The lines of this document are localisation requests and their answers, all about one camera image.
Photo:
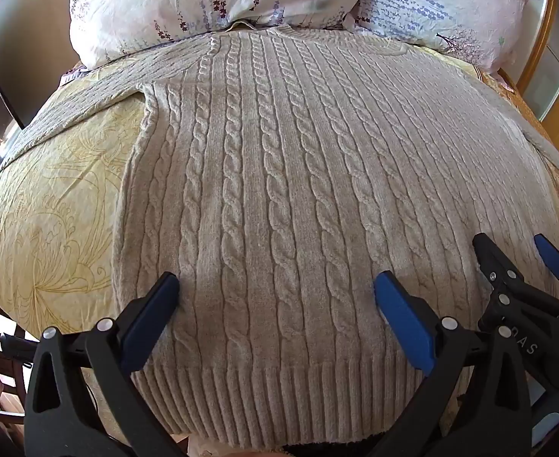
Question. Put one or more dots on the pale blue floral pillow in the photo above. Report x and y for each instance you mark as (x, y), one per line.
(432, 4)

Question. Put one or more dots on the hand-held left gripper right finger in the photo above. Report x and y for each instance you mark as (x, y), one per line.
(403, 319)

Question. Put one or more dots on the wooden chair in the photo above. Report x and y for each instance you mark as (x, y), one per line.
(8, 390)

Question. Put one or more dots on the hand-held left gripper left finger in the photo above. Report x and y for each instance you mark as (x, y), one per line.
(151, 323)

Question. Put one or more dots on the white pillow with purple sprigs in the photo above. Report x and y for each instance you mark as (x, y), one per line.
(189, 0)

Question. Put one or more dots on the wooden headboard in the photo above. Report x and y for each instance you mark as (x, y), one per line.
(541, 43)

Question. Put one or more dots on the yellow patterned bedsheet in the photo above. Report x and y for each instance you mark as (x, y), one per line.
(60, 190)

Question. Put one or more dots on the dark panel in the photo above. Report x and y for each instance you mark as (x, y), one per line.
(22, 57)

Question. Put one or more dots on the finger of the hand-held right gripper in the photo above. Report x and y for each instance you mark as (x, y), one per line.
(496, 271)
(553, 257)

